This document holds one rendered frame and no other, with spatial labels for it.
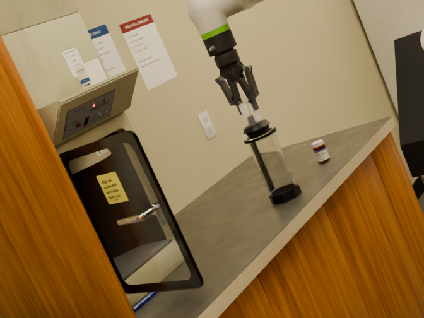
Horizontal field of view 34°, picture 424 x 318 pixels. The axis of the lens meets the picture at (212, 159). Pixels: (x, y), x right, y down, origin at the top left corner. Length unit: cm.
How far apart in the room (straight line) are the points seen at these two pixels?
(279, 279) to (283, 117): 167
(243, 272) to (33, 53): 77
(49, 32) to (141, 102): 88
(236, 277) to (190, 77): 141
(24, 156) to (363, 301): 120
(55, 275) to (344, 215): 98
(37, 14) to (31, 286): 72
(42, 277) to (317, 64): 247
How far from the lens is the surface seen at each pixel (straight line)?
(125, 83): 192
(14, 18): 188
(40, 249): 185
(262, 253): 187
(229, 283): 174
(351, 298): 229
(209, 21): 213
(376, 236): 252
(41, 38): 191
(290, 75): 370
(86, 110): 182
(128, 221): 161
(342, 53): 431
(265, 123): 217
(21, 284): 199
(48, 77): 187
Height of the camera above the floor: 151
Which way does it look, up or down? 9 degrees down
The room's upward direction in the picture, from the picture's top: 24 degrees counter-clockwise
